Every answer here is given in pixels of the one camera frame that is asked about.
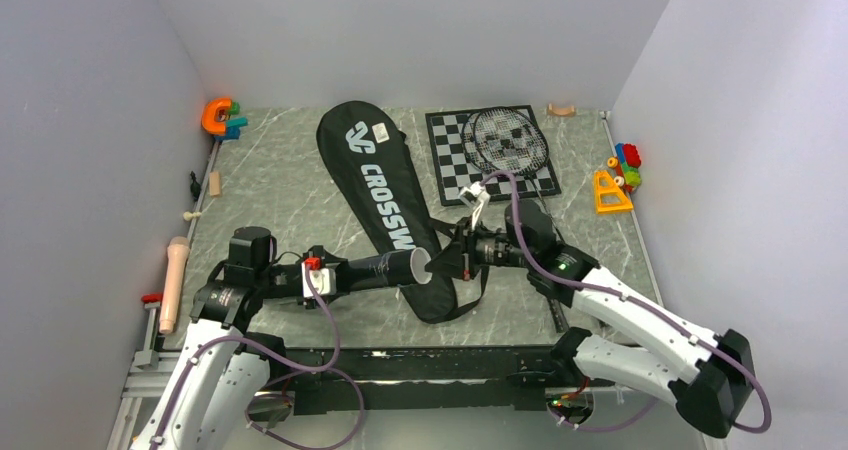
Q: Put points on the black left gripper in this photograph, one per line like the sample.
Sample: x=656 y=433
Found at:
x=314 y=302

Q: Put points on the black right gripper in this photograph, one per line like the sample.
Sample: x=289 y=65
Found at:
x=457 y=259

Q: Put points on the black shuttlecock tube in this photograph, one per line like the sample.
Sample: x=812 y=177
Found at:
x=386 y=270

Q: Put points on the white round tube lid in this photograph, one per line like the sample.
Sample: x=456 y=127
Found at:
x=419 y=259

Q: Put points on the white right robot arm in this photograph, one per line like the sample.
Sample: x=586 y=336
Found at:
x=707 y=377

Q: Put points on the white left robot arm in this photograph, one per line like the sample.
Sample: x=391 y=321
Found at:
x=222 y=365

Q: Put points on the beige rolling pin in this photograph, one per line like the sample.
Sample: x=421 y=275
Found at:
x=177 y=252

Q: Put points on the small wooden block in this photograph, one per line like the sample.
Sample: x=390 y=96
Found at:
x=214 y=185

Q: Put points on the small black figure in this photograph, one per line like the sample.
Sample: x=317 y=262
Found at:
x=194 y=186

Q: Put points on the black racket bag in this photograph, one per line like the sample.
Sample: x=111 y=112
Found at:
x=368 y=159

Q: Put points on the red clamp knob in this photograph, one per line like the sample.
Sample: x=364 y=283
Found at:
x=152 y=298

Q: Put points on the teal green toy blocks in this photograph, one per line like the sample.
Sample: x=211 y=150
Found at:
x=234 y=122

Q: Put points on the yellow triangle toy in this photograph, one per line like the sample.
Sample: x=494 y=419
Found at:
x=609 y=197

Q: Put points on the orange letter toy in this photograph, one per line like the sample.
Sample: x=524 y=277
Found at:
x=215 y=116

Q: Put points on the wooden arch block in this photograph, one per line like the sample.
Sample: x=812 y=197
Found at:
x=561 y=111

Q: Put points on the colourful brick toy stack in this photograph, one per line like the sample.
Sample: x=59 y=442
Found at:
x=625 y=164

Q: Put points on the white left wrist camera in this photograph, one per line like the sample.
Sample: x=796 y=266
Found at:
x=317 y=278

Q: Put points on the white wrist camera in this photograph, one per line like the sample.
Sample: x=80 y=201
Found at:
x=477 y=198
x=317 y=278

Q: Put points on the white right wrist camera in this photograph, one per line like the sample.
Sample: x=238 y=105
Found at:
x=477 y=198

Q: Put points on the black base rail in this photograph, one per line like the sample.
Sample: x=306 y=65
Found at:
x=522 y=377

